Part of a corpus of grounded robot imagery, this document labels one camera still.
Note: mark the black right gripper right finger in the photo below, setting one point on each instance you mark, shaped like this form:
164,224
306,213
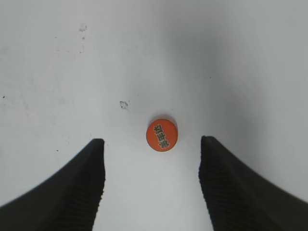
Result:
239,199

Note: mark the orange bottle cap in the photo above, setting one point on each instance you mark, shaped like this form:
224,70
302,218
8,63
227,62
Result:
162,135

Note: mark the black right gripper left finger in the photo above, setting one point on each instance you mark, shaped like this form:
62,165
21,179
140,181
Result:
66,201

